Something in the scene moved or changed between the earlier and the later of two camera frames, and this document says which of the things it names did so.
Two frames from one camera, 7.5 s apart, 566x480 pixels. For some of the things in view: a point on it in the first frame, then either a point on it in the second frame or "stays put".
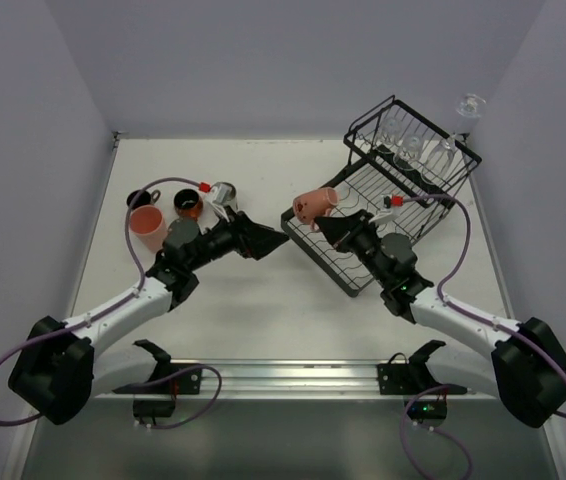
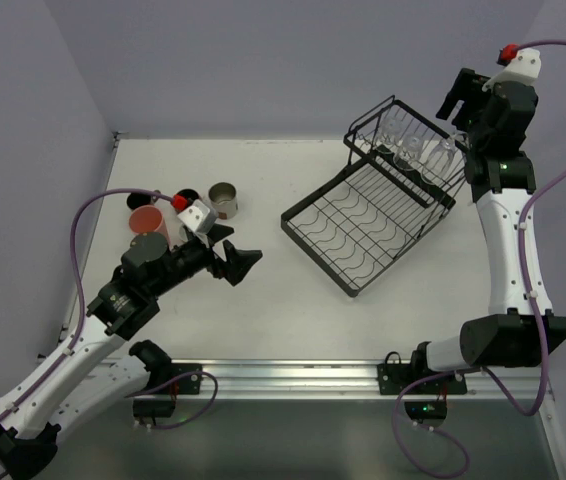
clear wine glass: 436,164 stays put
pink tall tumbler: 147,223 stays put
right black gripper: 353,233 to 466,93
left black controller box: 154,407 stays put
